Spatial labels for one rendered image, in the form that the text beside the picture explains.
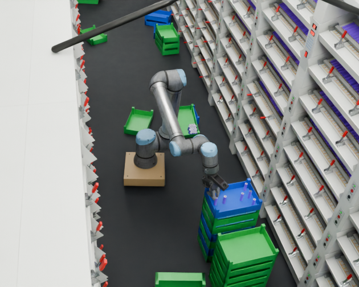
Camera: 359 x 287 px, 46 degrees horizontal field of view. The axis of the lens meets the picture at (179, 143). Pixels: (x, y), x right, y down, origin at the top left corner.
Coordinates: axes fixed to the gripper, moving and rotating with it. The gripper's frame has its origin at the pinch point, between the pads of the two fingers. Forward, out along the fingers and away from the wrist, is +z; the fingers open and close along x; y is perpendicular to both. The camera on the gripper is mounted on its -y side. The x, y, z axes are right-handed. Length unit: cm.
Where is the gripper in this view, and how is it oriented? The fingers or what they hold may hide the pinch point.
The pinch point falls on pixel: (216, 198)
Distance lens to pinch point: 259.9
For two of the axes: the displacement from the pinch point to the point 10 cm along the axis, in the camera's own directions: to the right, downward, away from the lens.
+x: -6.9, 4.5, -5.6
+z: 1.2, 8.4, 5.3
